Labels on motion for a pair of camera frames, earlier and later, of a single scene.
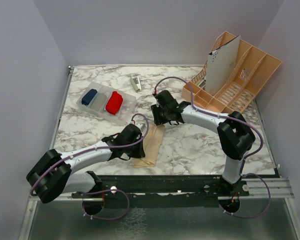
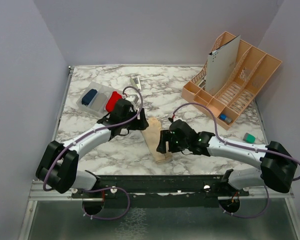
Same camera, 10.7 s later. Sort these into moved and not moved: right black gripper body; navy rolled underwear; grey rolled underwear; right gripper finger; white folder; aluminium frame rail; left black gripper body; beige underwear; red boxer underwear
Moved: left black gripper body; right black gripper body; beige underwear; right gripper finger
Not moved: white folder; grey rolled underwear; navy rolled underwear; aluminium frame rail; red boxer underwear
